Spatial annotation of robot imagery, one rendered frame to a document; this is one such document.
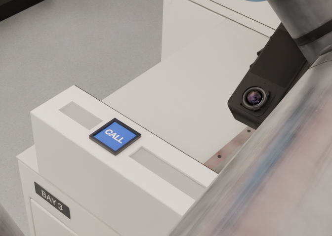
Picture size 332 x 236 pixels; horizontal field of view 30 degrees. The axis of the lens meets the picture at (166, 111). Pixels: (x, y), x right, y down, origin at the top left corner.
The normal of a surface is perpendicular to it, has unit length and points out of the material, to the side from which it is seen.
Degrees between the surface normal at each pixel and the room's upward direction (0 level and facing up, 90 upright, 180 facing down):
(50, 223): 90
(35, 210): 90
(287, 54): 30
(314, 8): 75
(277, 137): 25
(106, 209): 90
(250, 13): 90
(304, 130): 8
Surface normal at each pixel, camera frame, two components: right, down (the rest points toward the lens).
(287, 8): -0.71, 0.55
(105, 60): 0.04, -0.76
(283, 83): -0.32, -0.43
